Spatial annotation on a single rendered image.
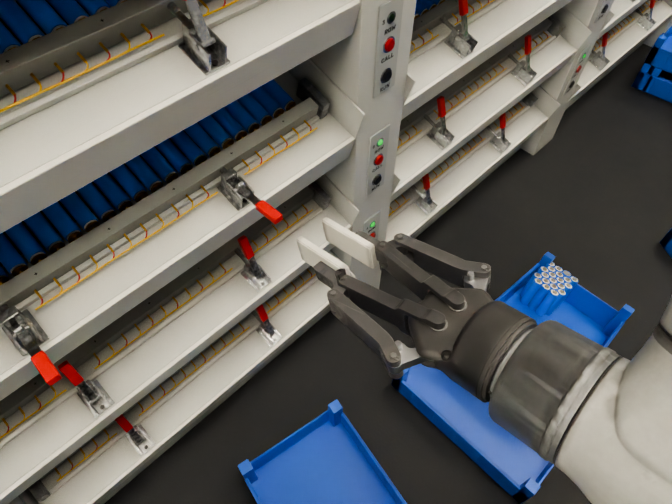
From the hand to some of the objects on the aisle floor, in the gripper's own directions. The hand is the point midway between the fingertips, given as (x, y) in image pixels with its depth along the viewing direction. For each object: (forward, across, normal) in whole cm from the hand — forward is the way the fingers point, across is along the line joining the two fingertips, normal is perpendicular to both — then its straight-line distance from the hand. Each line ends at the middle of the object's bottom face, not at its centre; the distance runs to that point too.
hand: (336, 252), depth 52 cm
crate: (+2, -11, -57) cm, 58 cm away
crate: (-4, +40, -54) cm, 67 cm away
